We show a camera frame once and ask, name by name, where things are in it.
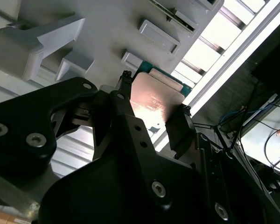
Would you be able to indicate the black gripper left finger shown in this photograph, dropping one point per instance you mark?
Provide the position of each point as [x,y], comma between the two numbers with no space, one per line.
[25,116]

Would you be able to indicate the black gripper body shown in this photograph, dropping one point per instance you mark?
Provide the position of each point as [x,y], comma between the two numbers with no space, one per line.
[107,193]

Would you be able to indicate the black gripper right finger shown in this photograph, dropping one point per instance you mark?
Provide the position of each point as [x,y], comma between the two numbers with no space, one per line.
[179,135]

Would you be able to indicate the silver green CPU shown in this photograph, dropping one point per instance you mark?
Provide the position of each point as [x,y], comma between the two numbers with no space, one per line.
[154,93]

